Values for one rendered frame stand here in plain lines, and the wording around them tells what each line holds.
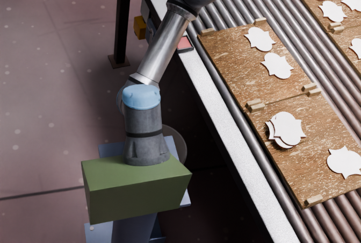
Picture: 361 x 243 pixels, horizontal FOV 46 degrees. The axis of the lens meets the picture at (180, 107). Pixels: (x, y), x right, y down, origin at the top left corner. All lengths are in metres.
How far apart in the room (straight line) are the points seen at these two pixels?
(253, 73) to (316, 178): 0.48
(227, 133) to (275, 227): 0.37
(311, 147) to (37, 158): 1.51
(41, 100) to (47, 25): 0.64
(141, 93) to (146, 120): 0.08
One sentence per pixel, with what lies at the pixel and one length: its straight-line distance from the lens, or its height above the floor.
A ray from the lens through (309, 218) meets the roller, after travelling 1.52.
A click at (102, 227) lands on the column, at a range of 2.32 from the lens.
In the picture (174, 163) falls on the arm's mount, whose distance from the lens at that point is 1.32.
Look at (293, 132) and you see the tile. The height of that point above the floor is 0.98.
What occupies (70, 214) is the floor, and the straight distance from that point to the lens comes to 2.36.
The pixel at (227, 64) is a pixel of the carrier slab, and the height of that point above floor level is 0.94.
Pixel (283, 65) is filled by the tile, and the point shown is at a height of 0.95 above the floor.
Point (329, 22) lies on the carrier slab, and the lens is 2.16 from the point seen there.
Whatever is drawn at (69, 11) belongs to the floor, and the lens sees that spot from 3.27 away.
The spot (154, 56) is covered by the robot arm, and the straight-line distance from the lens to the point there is 1.45.
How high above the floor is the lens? 2.18
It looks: 53 degrees down
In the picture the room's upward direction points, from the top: 16 degrees clockwise
